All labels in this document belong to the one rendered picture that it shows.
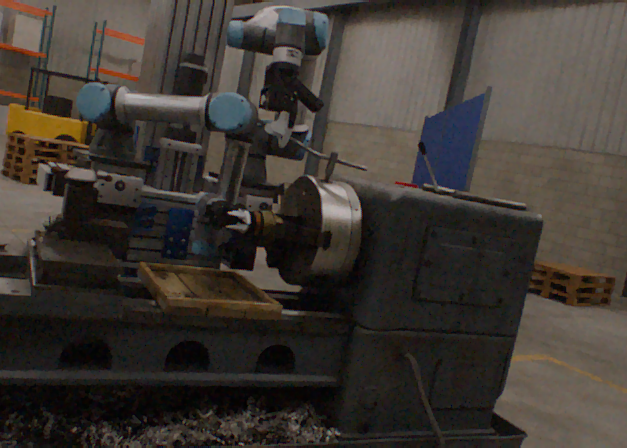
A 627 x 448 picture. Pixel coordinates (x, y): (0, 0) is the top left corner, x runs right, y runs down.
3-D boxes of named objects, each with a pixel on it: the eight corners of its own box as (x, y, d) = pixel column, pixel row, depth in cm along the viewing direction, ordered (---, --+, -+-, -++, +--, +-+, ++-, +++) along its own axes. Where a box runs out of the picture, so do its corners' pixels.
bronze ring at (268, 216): (274, 208, 176) (244, 204, 172) (288, 214, 168) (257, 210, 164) (269, 239, 177) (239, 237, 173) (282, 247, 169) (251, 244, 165)
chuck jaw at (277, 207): (300, 223, 180) (298, 186, 184) (308, 217, 176) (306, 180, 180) (266, 218, 175) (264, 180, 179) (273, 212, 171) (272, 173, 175)
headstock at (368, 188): (433, 296, 234) (455, 195, 230) (526, 339, 191) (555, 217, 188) (293, 283, 207) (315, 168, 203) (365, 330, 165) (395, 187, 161)
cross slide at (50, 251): (94, 245, 175) (97, 230, 174) (118, 287, 137) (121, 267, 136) (30, 239, 167) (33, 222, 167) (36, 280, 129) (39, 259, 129)
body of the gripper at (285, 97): (257, 111, 163) (262, 66, 164) (286, 117, 167) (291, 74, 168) (269, 106, 157) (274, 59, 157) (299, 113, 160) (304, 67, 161)
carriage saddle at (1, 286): (98, 266, 176) (101, 246, 176) (124, 318, 135) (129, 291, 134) (-21, 255, 163) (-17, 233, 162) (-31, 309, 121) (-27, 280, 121)
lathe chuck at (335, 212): (289, 256, 197) (318, 165, 188) (328, 308, 171) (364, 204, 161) (263, 253, 193) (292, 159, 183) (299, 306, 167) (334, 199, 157)
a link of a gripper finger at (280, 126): (265, 144, 160) (269, 109, 161) (285, 148, 163) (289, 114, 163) (270, 143, 157) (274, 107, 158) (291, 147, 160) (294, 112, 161)
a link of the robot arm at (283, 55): (294, 59, 169) (307, 51, 161) (292, 75, 168) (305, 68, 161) (269, 52, 165) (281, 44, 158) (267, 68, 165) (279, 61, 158)
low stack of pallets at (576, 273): (558, 289, 982) (564, 263, 978) (612, 306, 917) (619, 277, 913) (516, 288, 901) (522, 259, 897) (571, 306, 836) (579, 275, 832)
